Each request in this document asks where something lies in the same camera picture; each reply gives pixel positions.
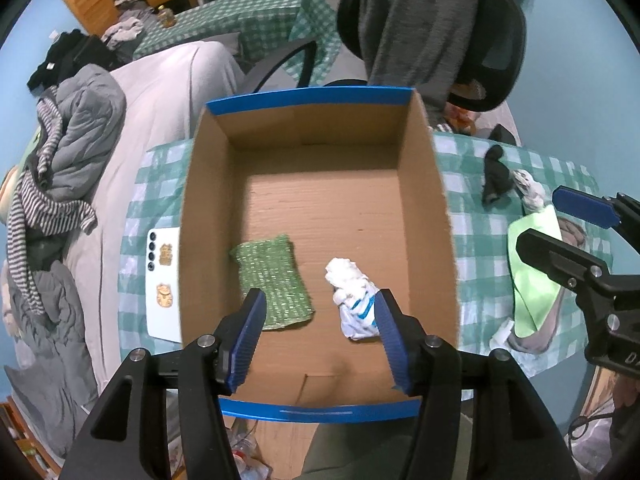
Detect light green cloth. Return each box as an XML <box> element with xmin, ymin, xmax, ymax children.
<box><xmin>507</xmin><ymin>206</ymin><xmax>571</xmax><ymax>339</ymax></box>

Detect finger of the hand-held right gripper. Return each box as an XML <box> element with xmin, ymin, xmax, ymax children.
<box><xmin>552</xmin><ymin>186</ymin><xmax>640</xmax><ymax>252</ymax></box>
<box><xmin>516</xmin><ymin>228</ymin><xmax>640</xmax><ymax>317</ymax></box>

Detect green knitted cloth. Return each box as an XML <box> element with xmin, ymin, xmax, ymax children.
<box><xmin>229</xmin><ymin>234</ymin><xmax>317</xmax><ymax>332</ymax></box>

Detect white and grey sock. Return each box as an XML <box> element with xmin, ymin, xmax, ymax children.
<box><xmin>512</xmin><ymin>170</ymin><xmax>551</xmax><ymax>216</ymax></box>

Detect black sock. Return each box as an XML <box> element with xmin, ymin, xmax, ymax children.
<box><xmin>481</xmin><ymin>144</ymin><xmax>518</xmax><ymax>206</ymax></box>

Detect black cloth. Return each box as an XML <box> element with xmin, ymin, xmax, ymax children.
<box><xmin>487</xmin><ymin>124</ymin><xmax>519</xmax><ymax>146</ymax></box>

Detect plastic bottles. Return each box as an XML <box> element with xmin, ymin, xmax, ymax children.
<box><xmin>225</xmin><ymin>422</ymin><xmax>273</xmax><ymax>480</ymax></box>

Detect plastic bag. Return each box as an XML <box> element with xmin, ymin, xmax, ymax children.
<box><xmin>565</xmin><ymin>402</ymin><xmax>628</xmax><ymax>478</ymax></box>

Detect black office chair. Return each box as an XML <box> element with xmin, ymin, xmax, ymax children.
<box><xmin>252</xmin><ymin>0</ymin><xmax>528</xmax><ymax>113</ymax></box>

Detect black clothing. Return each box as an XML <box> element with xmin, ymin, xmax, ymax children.
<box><xmin>27</xmin><ymin>30</ymin><xmax>121</xmax><ymax>93</ymax></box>

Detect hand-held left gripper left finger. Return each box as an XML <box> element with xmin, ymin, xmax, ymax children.
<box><xmin>59</xmin><ymin>287</ymin><xmax>268</xmax><ymax>480</ymax></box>

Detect white and blue sock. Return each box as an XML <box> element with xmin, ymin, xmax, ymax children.
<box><xmin>324</xmin><ymin>258</ymin><xmax>383</xmax><ymax>343</ymax></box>

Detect grey bed sheet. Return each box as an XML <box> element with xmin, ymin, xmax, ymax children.
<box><xmin>65</xmin><ymin>40</ymin><xmax>246</xmax><ymax>346</ymax></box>

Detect blue-rimmed cardboard box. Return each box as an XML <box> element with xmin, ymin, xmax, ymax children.
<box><xmin>177</xmin><ymin>86</ymin><xmax>461</xmax><ymax>423</ymax></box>

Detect pile of grey clothes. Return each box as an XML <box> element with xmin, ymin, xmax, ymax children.
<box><xmin>0</xmin><ymin>65</ymin><xmax>128</xmax><ymax>458</ymax></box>

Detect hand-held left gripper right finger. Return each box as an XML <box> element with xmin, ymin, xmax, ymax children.
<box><xmin>374</xmin><ymin>288</ymin><xmax>583</xmax><ymax>480</ymax></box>

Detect white phone with stickers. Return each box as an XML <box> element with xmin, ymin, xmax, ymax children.
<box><xmin>146</xmin><ymin>227</ymin><xmax>182</xmax><ymax>343</ymax></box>

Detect striped garment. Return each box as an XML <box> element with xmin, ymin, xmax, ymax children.
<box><xmin>7</xmin><ymin>85</ymin><xmax>98</xmax><ymax>317</ymax></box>

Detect orange packet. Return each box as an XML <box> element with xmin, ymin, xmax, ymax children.
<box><xmin>446</xmin><ymin>102</ymin><xmax>477</xmax><ymax>134</ymax></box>

